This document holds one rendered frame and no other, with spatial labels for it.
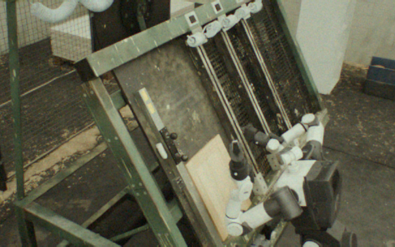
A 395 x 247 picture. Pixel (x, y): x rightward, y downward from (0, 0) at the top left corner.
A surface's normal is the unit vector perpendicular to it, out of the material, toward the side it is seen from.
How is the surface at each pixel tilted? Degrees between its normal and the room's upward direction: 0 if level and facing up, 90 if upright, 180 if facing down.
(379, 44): 90
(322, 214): 90
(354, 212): 0
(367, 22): 90
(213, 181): 58
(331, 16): 90
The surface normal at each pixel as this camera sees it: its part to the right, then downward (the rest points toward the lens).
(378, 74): -0.41, 0.44
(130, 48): 0.76, -0.22
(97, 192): 0.04, -0.87
